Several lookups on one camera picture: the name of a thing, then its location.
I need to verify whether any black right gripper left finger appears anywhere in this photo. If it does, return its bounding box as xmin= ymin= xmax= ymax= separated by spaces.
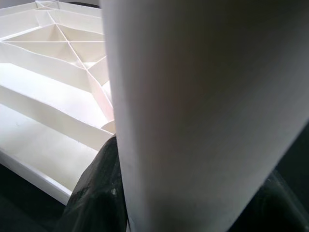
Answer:
xmin=56 ymin=136 xmax=127 ymax=232

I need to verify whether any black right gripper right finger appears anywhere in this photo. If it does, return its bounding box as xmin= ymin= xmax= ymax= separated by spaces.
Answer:
xmin=241 ymin=169 xmax=309 ymax=232

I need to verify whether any white plastic children table top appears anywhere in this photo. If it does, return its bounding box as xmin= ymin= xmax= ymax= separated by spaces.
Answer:
xmin=0 ymin=0 xmax=116 ymax=207

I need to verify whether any black cloth table cover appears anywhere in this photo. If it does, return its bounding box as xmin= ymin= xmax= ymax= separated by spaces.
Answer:
xmin=0 ymin=0 xmax=309 ymax=232

